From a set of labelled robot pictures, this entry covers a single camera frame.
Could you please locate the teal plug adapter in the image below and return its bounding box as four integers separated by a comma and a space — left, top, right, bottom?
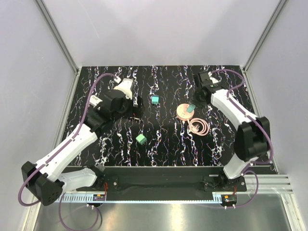
187, 104, 196, 113

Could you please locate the pink round power socket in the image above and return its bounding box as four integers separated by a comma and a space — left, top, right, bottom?
176, 103, 194, 121

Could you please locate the green USB charger cube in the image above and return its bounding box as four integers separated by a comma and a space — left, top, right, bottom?
136, 134, 147, 145

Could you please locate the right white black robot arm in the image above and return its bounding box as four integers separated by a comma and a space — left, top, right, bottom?
192, 72, 273, 191

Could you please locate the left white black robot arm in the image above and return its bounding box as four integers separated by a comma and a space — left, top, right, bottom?
21, 90, 144, 206

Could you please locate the blue plug adapter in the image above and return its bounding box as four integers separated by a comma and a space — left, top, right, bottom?
151, 95, 159, 105

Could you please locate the white power strip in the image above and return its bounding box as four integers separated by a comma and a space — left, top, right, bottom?
89, 95, 102, 107

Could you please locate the black marbled table mat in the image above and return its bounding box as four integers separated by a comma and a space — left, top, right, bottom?
63, 65, 254, 167

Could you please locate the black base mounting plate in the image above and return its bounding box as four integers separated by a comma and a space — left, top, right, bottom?
67, 165, 247, 202

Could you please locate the pink coiled socket cable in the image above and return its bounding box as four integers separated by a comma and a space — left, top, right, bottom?
188, 117, 210, 136

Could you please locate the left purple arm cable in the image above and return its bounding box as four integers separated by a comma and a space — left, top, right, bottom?
18, 73, 122, 206

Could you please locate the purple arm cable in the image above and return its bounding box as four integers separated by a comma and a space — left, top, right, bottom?
18, 73, 122, 206
208, 69, 274, 207

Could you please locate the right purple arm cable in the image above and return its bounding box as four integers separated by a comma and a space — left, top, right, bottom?
208, 69, 274, 207

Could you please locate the slotted cable duct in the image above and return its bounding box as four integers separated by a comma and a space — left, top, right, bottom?
62, 193, 106, 203

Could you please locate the right aluminium frame post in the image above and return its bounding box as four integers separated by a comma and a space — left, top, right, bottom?
242, 0, 289, 72

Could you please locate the aluminium frame post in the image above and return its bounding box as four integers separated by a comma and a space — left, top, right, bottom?
242, 0, 289, 72
35, 0, 80, 73

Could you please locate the left aluminium frame post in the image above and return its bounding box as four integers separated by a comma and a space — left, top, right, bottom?
35, 0, 80, 73

